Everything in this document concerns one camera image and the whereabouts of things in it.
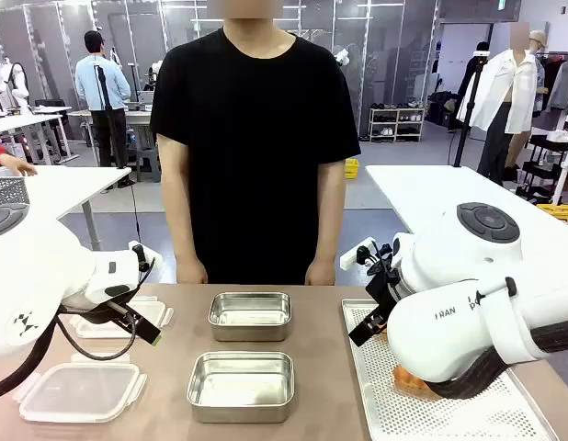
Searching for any perforated metal baking tray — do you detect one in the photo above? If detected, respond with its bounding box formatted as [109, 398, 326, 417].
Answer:
[341, 298, 562, 441]

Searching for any grey step stool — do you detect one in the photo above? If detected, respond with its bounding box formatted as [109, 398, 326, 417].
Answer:
[136, 146, 163, 183]

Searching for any person's left forearm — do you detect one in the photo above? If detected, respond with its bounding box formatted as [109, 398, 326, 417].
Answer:
[310, 197, 347, 264]

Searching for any white table with basket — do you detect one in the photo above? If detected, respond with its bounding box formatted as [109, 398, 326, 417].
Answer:
[0, 164, 133, 253]

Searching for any black light stand pole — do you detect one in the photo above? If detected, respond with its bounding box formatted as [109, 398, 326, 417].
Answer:
[94, 63, 130, 169]

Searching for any grey background workbench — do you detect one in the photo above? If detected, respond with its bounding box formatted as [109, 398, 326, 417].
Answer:
[66, 103, 153, 167]

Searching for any clothes rack with garments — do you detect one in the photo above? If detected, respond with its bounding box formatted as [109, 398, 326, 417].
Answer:
[539, 51, 568, 114]

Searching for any black bags pile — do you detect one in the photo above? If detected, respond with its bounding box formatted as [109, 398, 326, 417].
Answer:
[425, 90, 460, 129]

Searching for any person's right forearm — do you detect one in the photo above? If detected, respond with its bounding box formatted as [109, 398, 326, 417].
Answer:
[160, 192, 199, 263]

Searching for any small steel container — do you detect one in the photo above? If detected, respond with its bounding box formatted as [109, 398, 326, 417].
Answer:
[207, 290, 292, 343]

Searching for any large steel container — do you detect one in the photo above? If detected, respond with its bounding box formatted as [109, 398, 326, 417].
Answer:
[186, 350, 296, 424]

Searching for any thin black hanging cable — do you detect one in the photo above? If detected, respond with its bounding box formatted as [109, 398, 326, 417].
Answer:
[129, 181, 143, 252]

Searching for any white shoe rack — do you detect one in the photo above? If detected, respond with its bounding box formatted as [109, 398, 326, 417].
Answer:
[369, 106, 426, 143]

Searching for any small clear plastic lid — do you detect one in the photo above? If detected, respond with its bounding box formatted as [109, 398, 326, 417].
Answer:
[70, 296, 176, 341]

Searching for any black utility cart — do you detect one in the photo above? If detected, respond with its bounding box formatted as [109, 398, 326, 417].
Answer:
[517, 131, 568, 204]

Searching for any bystander hand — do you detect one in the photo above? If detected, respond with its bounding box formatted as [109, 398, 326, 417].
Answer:
[0, 153, 39, 178]

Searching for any mannequin in white shirt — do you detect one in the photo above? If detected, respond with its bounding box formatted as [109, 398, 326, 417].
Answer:
[456, 22, 540, 187]

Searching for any white background desk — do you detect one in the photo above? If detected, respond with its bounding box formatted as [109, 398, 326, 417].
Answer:
[0, 106, 79, 166]

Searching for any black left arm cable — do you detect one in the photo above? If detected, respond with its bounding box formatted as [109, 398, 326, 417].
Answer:
[0, 316, 139, 401]

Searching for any mannequin with beige hat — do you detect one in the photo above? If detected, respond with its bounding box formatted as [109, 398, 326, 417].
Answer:
[529, 28, 550, 116]

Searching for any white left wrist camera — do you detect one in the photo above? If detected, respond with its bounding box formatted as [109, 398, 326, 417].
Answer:
[127, 239, 164, 273]

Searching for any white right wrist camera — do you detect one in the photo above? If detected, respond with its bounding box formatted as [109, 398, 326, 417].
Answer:
[339, 236, 378, 272]

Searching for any grey perforated basket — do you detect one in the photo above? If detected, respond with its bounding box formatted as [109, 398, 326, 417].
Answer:
[0, 175, 28, 207]

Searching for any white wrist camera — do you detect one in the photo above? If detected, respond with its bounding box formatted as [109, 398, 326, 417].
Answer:
[127, 239, 164, 273]
[339, 236, 378, 272]

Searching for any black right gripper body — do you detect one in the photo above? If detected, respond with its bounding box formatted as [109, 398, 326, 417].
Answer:
[364, 269, 403, 322]

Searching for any man in light blue shirt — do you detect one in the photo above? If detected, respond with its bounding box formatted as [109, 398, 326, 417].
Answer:
[74, 29, 132, 169]

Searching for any large clear plastic lid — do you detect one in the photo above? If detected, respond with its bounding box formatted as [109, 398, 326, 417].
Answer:
[17, 353, 149, 424]

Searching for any person's right hand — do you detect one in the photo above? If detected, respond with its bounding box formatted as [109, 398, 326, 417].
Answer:
[175, 254, 210, 286]

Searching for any black right arm cable sleeve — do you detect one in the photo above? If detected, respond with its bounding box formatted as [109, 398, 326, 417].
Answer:
[428, 319, 568, 401]

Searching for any flat yellow crate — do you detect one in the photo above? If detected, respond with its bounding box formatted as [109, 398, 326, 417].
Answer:
[535, 203, 568, 225]

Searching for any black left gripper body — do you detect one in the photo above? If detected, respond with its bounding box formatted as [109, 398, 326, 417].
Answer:
[58, 300, 130, 325]

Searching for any person in black t-shirt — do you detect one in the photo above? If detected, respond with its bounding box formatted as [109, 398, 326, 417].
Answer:
[149, 4, 362, 286]

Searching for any person's left hand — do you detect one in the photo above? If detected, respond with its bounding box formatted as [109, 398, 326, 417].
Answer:
[303, 258, 337, 288]

